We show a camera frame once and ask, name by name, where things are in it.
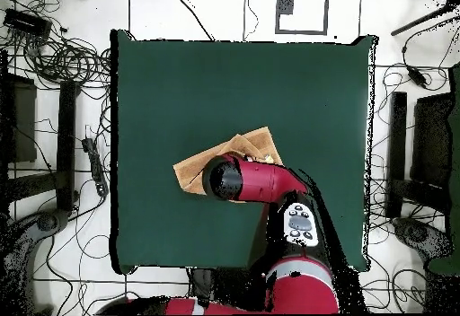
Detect orange terry towel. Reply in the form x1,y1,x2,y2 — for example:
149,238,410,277
172,126,285,204

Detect black flat panel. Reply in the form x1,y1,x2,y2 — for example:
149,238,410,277
0,73,38,164
411,92,454,188

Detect flat black device box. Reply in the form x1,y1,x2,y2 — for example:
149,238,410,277
3,7,53,39

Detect dark green table cloth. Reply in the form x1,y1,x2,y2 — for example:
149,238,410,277
109,29,378,275

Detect black power strip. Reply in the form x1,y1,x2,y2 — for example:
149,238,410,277
81,136,110,198

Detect black stand bar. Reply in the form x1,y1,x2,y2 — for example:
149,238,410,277
385,91,408,218
56,80,78,211

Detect dark grey stand leg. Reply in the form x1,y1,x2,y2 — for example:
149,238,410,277
0,207,71,315
393,216,454,259

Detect black power adapter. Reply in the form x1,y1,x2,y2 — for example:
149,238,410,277
407,66,429,89

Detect black rod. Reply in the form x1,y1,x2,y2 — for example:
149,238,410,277
390,3,460,37

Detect grey rectangular frame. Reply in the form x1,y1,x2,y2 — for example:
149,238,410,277
275,0,330,36

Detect tangle of black cables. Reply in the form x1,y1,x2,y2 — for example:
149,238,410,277
21,35,112,87

